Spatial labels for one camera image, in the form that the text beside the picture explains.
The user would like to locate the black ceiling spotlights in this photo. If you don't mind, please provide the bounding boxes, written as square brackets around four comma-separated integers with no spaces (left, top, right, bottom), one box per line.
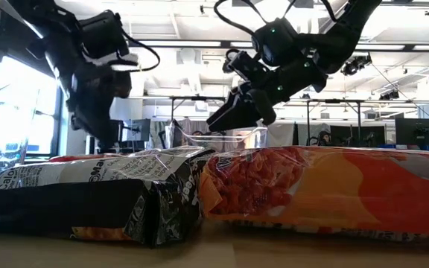
[340,54,372,77]
[378,89,401,101]

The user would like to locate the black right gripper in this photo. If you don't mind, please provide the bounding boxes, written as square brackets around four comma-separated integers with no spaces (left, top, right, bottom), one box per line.
[206,55,329,133]

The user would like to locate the blue storage bins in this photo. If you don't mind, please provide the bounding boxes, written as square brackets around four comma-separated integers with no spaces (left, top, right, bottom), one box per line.
[378,144,429,152]

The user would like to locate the red Maruchan beef noodle pack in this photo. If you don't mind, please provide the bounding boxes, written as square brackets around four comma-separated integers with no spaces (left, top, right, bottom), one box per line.
[48,153,124,164]

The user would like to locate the black monitor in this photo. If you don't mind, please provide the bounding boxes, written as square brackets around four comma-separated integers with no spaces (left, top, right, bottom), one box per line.
[123,118,151,142]
[395,118,429,147]

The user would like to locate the clear plastic bin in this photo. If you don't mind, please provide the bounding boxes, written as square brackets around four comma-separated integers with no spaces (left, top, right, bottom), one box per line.
[0,83,42,168]
[165,121,268,153]

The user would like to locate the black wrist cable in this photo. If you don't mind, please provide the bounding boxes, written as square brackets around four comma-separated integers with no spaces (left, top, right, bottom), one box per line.
[119,29,161,72]
[213,0,260,38]

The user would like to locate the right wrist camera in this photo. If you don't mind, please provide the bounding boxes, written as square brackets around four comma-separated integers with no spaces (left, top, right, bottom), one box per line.
[222,50,270,86]

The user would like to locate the black metal gantry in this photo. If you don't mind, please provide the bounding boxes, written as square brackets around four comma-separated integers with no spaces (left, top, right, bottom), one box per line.
[305,98,363,147]
[169,95,227,130]

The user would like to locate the grey curtain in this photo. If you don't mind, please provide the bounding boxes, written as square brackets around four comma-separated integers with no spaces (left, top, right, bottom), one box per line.
[266,122,305,147]

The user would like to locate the orange fire noodle pack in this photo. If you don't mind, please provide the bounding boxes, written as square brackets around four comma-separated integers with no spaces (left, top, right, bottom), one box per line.
[199,144,429,243]

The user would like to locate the long ceiling light bar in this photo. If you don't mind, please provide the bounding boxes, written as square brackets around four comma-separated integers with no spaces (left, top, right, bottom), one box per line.
[130,39,429,53]

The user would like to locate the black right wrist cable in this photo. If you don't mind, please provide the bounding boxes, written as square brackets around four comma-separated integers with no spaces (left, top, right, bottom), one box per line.
[213,0,260,38]

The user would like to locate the black Maruchan noodle pack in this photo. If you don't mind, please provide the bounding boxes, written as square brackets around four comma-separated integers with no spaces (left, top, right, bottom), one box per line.
[0,145,215,247]

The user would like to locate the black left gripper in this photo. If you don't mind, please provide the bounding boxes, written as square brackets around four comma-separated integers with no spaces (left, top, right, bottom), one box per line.
[54,55,133,150]

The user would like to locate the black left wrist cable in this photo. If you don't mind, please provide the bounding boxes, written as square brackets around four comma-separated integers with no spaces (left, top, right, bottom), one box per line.
[119,29,161,72]

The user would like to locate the person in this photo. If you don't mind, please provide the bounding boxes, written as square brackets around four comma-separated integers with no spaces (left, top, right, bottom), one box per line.
[317,130,333,147]

